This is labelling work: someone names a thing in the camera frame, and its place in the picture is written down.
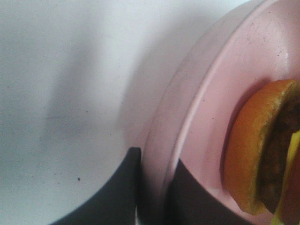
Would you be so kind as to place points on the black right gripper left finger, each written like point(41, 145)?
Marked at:
point(115, 202)

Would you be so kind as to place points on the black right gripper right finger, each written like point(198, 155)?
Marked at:
point(188, 203)

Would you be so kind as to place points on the burger with lettuce and tomato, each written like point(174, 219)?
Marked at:
point(262, 160)

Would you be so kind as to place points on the pink plate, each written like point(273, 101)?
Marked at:
point(254, 44)

